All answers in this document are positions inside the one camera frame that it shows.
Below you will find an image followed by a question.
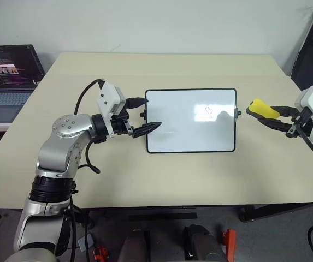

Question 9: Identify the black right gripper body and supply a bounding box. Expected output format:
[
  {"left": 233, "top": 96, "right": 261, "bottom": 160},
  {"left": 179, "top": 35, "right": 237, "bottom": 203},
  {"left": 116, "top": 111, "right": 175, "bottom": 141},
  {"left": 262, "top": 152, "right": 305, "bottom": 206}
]
[{"left": 286, "top": 108, "right": 313, "bottom": 139}]

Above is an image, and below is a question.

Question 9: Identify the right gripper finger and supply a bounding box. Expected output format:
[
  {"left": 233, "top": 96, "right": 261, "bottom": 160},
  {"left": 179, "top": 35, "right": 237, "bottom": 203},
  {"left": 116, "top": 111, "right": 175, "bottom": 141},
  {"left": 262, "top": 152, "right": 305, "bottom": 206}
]
[
  {"left": 256, "top": 117, "right": 295, "bottom": 134},
  {"left": 270, "top": 105, "right": 300, "bottom": 118}
]

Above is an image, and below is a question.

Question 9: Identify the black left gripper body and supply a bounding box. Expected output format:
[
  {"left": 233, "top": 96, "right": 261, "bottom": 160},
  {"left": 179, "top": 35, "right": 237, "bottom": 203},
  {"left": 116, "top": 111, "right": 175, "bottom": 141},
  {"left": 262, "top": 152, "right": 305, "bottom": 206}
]
[{"left": 111, "top": 108, "right": 135, "bottom": 137}]

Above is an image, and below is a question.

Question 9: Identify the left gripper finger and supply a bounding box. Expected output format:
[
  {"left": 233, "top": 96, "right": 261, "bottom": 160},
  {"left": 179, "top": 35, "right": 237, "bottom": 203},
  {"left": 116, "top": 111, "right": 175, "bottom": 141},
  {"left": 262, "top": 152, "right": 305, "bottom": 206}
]
[
  {"left": 125, "top": 97, "right": 149, "bottom": 110},
  {"left": 131, "top": 121, "right": 163, "bottom": 139}
]

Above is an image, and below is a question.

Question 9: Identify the yellow whiteboard eraser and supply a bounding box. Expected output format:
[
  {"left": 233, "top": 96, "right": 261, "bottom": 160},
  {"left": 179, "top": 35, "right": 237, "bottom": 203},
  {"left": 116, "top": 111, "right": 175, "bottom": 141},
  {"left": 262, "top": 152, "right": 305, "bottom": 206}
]
[{"left": 245, "top": 98, "right": 280, "bottom": 121}]

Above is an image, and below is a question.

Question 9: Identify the black-framed whiteboard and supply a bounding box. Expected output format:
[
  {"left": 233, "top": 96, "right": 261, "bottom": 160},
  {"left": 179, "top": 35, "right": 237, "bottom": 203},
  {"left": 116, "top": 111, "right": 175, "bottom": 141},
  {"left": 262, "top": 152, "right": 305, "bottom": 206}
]
[{"left": 140, "top": 88, "right": 243, "bottom": 154}]

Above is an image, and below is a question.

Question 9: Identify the open grey laptop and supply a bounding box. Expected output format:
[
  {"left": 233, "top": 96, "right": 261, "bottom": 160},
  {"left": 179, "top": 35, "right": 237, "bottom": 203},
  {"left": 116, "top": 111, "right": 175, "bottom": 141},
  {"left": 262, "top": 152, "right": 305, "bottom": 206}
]
[{"left": 0, "top": 44, "right": 46, "bottom": 124}]

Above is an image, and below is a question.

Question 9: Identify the grey foot pedal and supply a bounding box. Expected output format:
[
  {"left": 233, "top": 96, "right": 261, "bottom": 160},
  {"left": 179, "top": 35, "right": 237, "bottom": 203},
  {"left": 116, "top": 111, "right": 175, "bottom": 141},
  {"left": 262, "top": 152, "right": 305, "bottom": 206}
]
[{"left": 77, "top": 233, "right": 96, "bottom": 253}]

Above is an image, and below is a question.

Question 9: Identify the dark grey rounded shape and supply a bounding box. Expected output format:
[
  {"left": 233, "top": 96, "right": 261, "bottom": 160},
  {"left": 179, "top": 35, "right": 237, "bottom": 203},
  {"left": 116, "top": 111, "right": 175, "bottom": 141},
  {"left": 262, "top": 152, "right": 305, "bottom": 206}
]
[{"left": 182, "top": 224, "right": 228, "bottom": 262}]

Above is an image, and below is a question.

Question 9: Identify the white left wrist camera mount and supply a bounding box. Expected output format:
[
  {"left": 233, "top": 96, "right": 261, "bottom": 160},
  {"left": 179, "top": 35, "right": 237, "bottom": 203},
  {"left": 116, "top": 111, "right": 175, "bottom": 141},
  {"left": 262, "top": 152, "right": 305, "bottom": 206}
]
[{"left": 96, "top": 81, "right": 126, "bottom": 136}]

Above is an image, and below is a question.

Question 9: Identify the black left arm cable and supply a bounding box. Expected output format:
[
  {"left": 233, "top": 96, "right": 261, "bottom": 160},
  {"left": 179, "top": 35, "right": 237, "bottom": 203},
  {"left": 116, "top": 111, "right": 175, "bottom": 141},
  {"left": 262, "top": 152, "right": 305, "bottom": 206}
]
[{"left": 74, "top": 79, "right": 105, "bottom": 175}]

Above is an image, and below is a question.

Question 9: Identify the black table frame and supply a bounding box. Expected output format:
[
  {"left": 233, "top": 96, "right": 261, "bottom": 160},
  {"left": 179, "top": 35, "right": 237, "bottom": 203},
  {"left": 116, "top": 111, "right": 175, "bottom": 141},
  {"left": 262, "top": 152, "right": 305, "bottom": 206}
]
[{"left": 87, "top": 201, "right": 313, "bottom": 223}]

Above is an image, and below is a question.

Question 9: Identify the orange bracket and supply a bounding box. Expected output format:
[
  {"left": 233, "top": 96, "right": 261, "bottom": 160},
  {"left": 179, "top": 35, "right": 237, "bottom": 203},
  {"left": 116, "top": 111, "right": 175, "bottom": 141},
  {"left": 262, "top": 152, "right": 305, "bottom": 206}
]
[
  {"left": 221, "top": 228, "right": 238, "bottom": 262},
  {"left": 93, "top": 245, "right": 109, "bottom": 262}
]

